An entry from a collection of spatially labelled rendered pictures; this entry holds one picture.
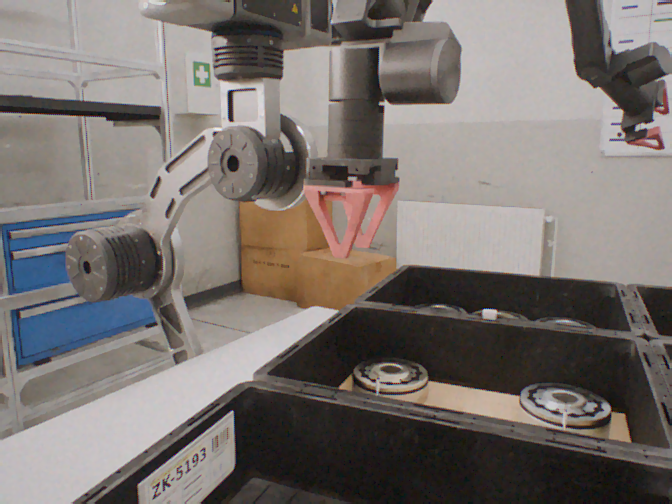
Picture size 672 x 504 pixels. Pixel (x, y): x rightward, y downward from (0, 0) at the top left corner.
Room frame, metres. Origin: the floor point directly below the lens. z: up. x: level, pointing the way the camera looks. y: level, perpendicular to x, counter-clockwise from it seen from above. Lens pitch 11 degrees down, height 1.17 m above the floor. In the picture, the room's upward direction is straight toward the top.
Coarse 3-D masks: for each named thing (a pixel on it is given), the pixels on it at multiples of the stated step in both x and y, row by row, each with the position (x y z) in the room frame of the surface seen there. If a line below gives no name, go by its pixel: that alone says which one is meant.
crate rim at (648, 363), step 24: (384, 312) 0.77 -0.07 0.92; (408, 312) 0.75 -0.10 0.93; (432, 312) 0.75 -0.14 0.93; (312, 336) 0.65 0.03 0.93; (576, 336) 0.67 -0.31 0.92; (600, 336) 0.65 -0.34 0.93; (624, 336) 0.65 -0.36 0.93; (288, 360) 0.58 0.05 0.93; (648, 360) 0.58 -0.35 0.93; (288, 384) 0.51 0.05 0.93; (312, 384) 0.51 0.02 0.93; (648, 384) 0.52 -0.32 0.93; (408, 408) 0.46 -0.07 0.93; (432, 408) 0.46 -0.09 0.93; (552, 432) 0.42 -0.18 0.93; (576, 432) 0.42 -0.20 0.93
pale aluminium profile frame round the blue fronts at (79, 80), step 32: (160, 32) 2.62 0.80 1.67; (0, 64) 2.65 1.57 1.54; (96, 64) 2.37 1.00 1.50; (128, 64) 2.47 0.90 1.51; (160, 64) 2.61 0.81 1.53; (160, 96) 2.64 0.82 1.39; (0, 256) 1.95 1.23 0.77; (0, 288) 1.95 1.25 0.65; (64, 288) 2.12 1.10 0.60; (0, 320) 1.93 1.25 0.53; (0, 352) 1.94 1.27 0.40; (96, 352) 2.24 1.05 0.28; (0, 384) 1.91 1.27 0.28; (96, 384) 2.23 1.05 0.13; (0, 416) 1.91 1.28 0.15; (32, 416) 1.99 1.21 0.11
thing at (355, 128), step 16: (336, 112) 0.55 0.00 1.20; (352, 112) 0.54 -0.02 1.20; (368, 112) 0.54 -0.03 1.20; (384, 112) 0.56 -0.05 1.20; (336, 128) 0.55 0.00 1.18; (352, 128) 0.54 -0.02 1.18; (368, 128) 0.54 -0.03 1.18; (336, 144) 0.55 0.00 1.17; (352, 144) 0.54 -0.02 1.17; (368, 144) 0.54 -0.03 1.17; (320, 160) 0.53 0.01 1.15; (336, 160) 0.52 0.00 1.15; (352, 160) 0.51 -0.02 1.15; (368, 160) 0.51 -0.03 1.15; (384, 160) 0.55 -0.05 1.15; (352, 176) 0.56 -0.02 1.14
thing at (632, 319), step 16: (400, 272) 1.00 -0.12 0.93; (464, 272) 1.02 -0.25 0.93; (480, 272) 1.01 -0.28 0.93; (496, 272) 1.00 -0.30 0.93; (624, 288) 0.88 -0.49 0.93; (384, 304) 0.79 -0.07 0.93; (624, 304) 0.79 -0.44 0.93; (512, 320) 0.71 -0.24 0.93; (528, 320) 0.71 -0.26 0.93; (640, 336) 0.66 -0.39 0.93
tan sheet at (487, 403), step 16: (432, 384) 0.73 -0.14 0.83; (448, 384) 0.73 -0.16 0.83; (432, 400) 0.68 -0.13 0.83; (448, 400) 0.68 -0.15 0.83; (464, 400) 0.68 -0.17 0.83; (480, 400) 0.68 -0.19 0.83; (496, 400) 0.68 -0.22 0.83; (512, 400) 0.68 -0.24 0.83; (496, 416) 0.63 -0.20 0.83; (512, 416) 0.63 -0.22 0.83; (624, 416) 0.63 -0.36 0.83; (624, 432) 0.59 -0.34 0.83
